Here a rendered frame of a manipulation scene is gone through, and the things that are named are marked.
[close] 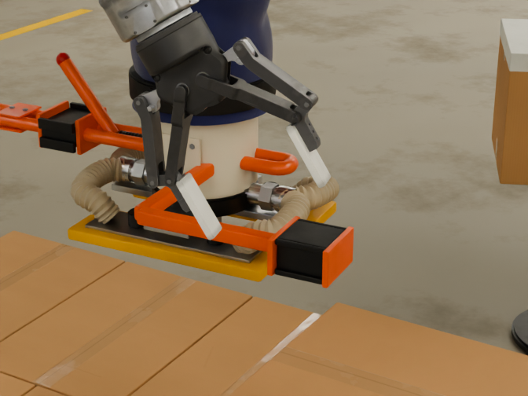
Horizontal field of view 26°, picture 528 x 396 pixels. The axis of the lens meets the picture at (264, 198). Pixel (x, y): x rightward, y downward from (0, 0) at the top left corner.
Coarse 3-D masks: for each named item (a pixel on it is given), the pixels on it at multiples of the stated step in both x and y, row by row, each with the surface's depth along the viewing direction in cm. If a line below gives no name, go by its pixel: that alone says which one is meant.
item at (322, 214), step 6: (144, 198) 195; (324, 204) 188; (330, 204) 188; (312, 210) 186; (318, 210) 186; (324, 210) 186; (330, 210) 187; (234, 216) 188; (240, 216) 187; (312, 216) 184; (318, 216) 184; (324, 216) 186; (330, 216) 188
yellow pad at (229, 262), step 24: (120, 216) 183; (96, 240) 178; (120, 240) 176; (144, 240) 175; (168, 240) 174; (192, 240) 174; (192, 264) 171; (216, 264) 169; (240, 264) 168; (264, 264) 168
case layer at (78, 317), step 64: (0, 256) 311; (64, 256) 311; (0, 320) 279; (64, 320) 279; (128, 320) 279; (192, 320) 279; (256, 320) 279; (0, 384) 252; (64, 384) 252; (128, 384) 252; (192, 384) 252
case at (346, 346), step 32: (320, 320) 196; (352, 320) 196; (384, 320) 196; (288, 352) 186; (320, 352) 186; (352, 352) 186; (384, 352) 186; (416, 352) 186; (448, 352) 186; (480, 352) 186; (512, 352) 186; (256, 384) 177; (288, 384) 177; (320, 384) 177; (352, 384) 177; (384, 384) 177; (416, 384) 177; (448, 384) 177; (480, 384) 177; (512, 384) 177
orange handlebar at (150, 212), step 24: (0, 120) 193; (24, 120) 191; (120, 144) 184; (192, 168) 170; (264, 168) 173; (288, 168) 173; (168, 192) 162; (144, 216) 156; (168, 216) 154; (216, 240) 152; (240, 240) 150; (264, 240) 148
